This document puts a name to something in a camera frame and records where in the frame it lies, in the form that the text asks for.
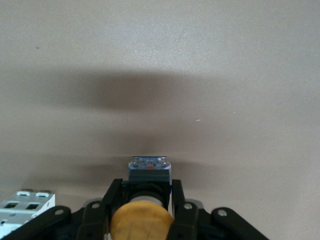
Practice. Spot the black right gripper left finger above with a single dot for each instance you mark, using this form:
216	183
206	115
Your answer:
95	217

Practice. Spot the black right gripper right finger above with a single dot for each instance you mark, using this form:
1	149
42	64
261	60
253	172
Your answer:
190	215

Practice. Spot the yellow mushroom push button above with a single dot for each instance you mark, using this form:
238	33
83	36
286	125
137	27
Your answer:
147	200

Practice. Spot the white circuit breaker, red switches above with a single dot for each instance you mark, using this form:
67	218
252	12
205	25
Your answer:
22	207

